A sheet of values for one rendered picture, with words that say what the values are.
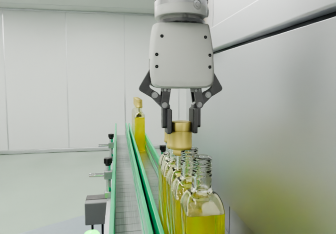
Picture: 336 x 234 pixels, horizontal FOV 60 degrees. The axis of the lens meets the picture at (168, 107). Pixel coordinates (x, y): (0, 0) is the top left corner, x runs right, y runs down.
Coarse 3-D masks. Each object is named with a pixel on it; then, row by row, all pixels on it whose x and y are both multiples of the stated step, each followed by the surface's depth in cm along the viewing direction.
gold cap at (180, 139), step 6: (180, 120) 48; (174, 126) 46; (180, 126) 45; (186, 126) 46; (174, 132) 46; (180, 132) 45; (186, 132) 46; (174, 138) 46; (180, 138) 46; (186, 138) 46; (174, 144) 46; (180, 144) 46; (186, 144) 46; (180, 150) 46
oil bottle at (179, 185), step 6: (174, 180) 48; (180, 180) 47; (186, 180) 47; (174, 186) 47; (180, 186) 46; (186, 186) 46; (174, 192) 46; (180, 192) 45; (174, 198) 46; (174, 204) 46; (174, 210) 46; (174, 216) 46; (174, 222) 46; (174, 228) 46
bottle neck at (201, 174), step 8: (192, 160) 42; (200, 160) 41; (208, 160) 41; (192, 168) 42; (200, 168) 41; (208, 168) 41; (192, 176) 42; (200, 176) 41; (208, 176) 41; (192, 184) 42; (200, 184) 41; (208, 184) 41
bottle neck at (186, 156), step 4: (192, 148) 48; (196, 148) 47; (180, 152) 48; (184, 152) 47; (188, 152) 46; (192, 152) 46; (196, 152) 47; (180, 156) 48; (184, 156) 47; (188, 156) 46; (180, 160) 47; (184, 160) 47; (188, 160) 46; (180, 164) 48; (184, 164) 47; (188, 164) 46; (184, 168) 47; (188, 168) 47; (180, 172) 48; (184, 172) 47; (188, 172) 47; (180, 176) 48; (184, 176) 47; (188, 176) 47
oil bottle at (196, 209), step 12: (192, 192) 42; (204, 192) 41; (180, 204) 44; (192, 204) 40; (204, 204) 40; (216, 204) 40; (180, 216) 44; (192, 216) 40; (204, 216) 40; (216, 216) 40; (180, 228) 44; (192, 228) 40; (204, 228) 40; (216, 228) 40
